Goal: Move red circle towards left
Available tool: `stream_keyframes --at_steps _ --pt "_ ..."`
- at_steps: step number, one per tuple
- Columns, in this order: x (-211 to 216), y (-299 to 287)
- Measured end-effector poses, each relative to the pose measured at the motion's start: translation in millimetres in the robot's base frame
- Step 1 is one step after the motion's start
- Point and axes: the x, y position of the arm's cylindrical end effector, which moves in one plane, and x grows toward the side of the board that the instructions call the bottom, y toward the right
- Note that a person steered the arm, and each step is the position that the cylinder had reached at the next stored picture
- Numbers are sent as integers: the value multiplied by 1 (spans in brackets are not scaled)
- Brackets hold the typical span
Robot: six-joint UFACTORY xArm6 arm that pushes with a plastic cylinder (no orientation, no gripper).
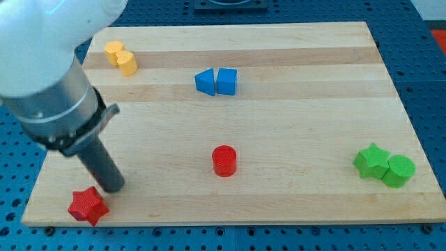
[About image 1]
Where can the green cylinder block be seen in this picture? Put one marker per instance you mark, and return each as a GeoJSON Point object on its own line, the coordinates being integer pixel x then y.
{"type": "Point", "coordinates": [401, 169]}

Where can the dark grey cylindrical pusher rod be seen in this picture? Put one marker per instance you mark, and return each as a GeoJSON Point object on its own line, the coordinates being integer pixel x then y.
{"type": "Point", "coordinates": [101, 166]}

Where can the yellow cylinder block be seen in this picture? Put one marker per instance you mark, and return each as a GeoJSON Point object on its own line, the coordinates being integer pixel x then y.
{"type": "Point", "coordinates": [127, 63]}

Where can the blue cube block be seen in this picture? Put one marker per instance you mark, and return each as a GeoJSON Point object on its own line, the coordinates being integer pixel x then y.
{"type": "Point", "coordinates": [226, 81]}

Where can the yellow hexagon block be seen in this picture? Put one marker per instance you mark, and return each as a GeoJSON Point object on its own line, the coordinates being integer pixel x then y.
{"type": "Point", "coordinates": [111, 49]}

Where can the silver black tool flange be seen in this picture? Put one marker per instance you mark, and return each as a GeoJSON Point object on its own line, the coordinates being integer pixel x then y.
{"type": "Point", "coordinates": [67, 116]}

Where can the red star block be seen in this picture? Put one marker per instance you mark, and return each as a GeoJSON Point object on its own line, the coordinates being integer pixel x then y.
{"type": "Point", "coordinates": [87, 205]}

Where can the blue triangle block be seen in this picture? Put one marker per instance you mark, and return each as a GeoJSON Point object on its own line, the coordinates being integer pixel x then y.
{"type": "Point", "coordinates": [205, 82]}

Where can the light wooden board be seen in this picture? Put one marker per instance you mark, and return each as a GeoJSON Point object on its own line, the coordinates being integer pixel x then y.
{"type": "Point", "coordinates": [309, 96]}

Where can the black mounting plate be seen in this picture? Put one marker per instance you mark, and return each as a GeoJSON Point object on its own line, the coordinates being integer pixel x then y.
{"type": "Point", "coordinates": [204, 6]}

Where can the red cylinder block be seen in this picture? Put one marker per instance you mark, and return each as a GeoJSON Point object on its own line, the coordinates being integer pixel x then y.
{"type": "Point", "coordinates": [224, 159]}

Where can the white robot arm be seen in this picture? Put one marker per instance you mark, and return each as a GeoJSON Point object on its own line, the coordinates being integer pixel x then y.
{"type": "Point", "coordinates": [43, 83]}

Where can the green star block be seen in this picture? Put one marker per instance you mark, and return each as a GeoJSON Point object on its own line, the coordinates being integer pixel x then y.
{"type": "Point", "coordinates": [372, 162]}

